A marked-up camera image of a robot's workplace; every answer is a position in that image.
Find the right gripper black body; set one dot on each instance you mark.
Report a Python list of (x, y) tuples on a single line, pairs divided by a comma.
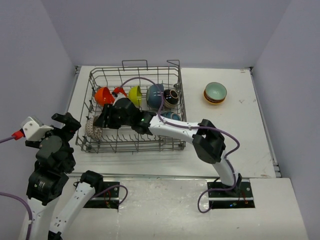
[(116, 120)]

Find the matte blue bowl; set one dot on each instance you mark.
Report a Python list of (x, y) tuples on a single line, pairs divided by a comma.
[(154, 97)]

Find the grey wire dish rack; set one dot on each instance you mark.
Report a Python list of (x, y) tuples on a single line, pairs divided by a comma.
[(128, 75)]

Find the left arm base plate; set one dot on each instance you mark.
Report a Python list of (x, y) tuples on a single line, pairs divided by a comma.
[(107, 200)]

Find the orange bowl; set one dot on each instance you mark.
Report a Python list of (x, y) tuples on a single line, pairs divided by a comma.
[(103, 96), (119, 97)]

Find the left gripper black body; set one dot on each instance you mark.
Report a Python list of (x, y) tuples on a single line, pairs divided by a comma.
[(58, 129)]

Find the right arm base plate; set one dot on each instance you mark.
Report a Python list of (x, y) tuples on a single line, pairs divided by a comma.
[(243, 199)]

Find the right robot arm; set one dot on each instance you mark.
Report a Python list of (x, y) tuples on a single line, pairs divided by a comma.
[(207, 141)]

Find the black patterned bowl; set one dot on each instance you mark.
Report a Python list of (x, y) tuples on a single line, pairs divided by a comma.
[(171, 98)]

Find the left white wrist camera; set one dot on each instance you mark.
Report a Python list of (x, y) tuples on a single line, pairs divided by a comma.
[(33, 129)]

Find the lime green bowl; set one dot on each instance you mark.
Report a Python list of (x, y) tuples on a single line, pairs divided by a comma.
[(135, 95)]

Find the yellow bowl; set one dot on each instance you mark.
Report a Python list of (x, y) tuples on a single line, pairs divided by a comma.
[(214, 102)]

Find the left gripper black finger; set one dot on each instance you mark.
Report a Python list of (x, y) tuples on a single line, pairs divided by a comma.
[(61, 118), (71, 125)]

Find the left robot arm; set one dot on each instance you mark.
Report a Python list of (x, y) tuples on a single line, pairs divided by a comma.
[(43, 193)]

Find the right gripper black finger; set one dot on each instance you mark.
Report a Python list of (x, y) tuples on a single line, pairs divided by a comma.
[(101, 120), (106, 111)]

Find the glossy teal blue bowl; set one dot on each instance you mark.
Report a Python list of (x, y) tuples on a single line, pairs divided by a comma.
[(171, 115)]

